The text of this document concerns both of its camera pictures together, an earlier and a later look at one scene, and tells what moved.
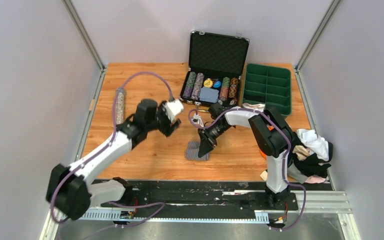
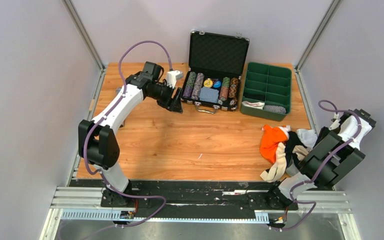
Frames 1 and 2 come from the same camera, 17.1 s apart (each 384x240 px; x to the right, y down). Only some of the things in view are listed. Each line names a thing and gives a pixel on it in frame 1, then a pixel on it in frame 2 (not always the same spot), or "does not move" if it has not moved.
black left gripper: (166, 129) to (176, 105)
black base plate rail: (202, 196) does not move
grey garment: (295, 173) does not move
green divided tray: (268, 85) does not move
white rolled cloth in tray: (256, 106) does not move
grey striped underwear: (192, 152) to (274, 108)
